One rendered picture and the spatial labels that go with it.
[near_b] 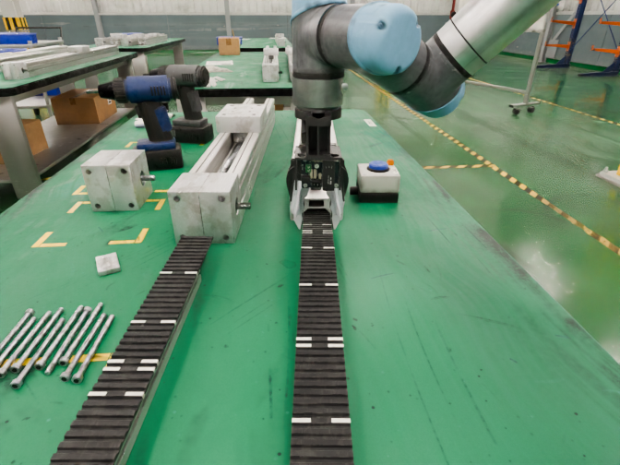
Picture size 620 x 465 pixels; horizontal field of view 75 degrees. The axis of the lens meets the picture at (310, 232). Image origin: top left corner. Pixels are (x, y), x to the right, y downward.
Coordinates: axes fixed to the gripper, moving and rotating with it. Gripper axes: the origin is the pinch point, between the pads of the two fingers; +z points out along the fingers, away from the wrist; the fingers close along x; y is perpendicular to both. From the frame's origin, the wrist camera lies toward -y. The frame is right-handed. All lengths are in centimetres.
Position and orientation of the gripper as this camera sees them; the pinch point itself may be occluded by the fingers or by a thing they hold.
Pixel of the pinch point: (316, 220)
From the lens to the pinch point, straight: 72.2
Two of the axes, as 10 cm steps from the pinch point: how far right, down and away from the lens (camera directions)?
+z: 0.0, 8.8, 4.7
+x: 10.0, 0.0, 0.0
